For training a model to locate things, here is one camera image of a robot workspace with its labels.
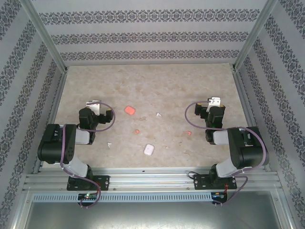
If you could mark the pink earbud charging case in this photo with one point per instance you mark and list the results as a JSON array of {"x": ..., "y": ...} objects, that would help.
[{"x": 129, "y": 110}]

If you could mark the white earbud charging case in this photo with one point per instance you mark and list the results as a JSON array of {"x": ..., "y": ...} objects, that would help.
[{"x": 148, "y": 149}]

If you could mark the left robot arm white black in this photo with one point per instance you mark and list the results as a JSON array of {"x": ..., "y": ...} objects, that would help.
[{"x": 52, "y": 143}]

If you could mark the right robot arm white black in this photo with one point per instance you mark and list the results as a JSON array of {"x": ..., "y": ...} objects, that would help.
[{"x": 250, "y": 152}]

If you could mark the right controller circuit board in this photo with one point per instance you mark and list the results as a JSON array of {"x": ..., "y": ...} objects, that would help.
[{"x": 218, "y": 195}]

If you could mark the controller circuit board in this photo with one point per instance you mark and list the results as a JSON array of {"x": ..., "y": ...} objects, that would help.
[
  {"x": 88, "y": 196},
  {"x": 218, "y": 195}
]

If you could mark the left controller circuit board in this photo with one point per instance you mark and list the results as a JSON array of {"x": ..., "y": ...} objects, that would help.
[{"x": 88, "y": 196}]

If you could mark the sheet metal tray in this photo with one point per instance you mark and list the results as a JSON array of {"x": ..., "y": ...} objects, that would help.
[{"x": 152, "y": 214}]

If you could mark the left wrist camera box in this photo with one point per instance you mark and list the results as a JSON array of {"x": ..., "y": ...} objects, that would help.
[{"x": 94, "y": 105}]

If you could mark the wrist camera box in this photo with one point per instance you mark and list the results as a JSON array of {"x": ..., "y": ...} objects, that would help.
[
  {"x": 215, "y": 101},
  {"x": 94, "y": 105}
]

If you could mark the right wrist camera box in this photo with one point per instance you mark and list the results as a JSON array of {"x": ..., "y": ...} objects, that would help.
[{"x": 215, "y": 101}]

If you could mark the aluminium side rail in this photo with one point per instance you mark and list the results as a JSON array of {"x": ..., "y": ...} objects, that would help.
[
  {"x": 58, "y": 95},
  {"x": 241, "y": 95}
]

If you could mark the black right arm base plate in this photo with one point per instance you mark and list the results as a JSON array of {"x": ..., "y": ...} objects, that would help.
[{"x": 201, "y": 182}]

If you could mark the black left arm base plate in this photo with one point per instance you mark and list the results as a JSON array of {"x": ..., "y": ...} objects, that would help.
[{"x": 103, "y": 182}]

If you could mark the aluminium frame post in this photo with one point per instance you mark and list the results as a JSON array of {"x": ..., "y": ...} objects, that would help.
[
  {"x": 256, "y": 35},
  {"x": 45, "y": 35}
]

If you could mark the aluminium mounting rail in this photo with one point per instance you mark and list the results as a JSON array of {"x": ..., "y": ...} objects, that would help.
[{"x": 152, "y": 179}]

